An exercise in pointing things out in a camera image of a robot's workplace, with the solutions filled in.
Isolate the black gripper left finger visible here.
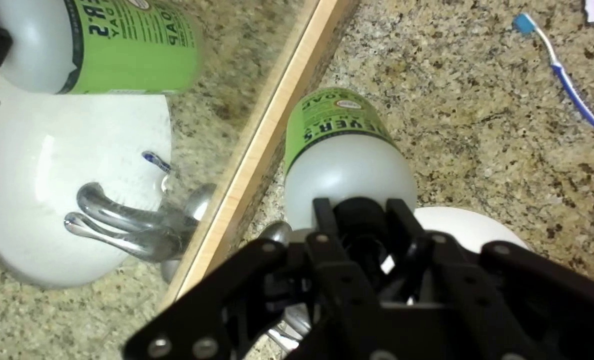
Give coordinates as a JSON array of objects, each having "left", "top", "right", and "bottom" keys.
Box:
[{"left": 122, "top": 199, "right": 384, "bottom": 360}]

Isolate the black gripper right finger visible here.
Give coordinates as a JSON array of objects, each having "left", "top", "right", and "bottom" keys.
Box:
[{"left": 383, "top": 200, "right": 594, "bottom": 360}]

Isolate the green white pump bottle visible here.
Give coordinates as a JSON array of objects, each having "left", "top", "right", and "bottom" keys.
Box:
[{"left": 285, "top": 89, "right": 418, "bottom": 243}]

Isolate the white oval sink basin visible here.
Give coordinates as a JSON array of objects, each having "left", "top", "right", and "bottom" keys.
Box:
[{"left": 414, "top": 206, "right": 529, "bottom": 252}]

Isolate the wood framed mirror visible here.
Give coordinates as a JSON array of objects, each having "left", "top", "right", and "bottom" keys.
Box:
[{"left": 0, "top": 0, "right": 364, "bottom": 308}]

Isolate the blue white toothbrush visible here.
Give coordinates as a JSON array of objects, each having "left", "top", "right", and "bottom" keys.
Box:
[{"left": 512, "top": 13, "right": 594, "bottom": 128}]

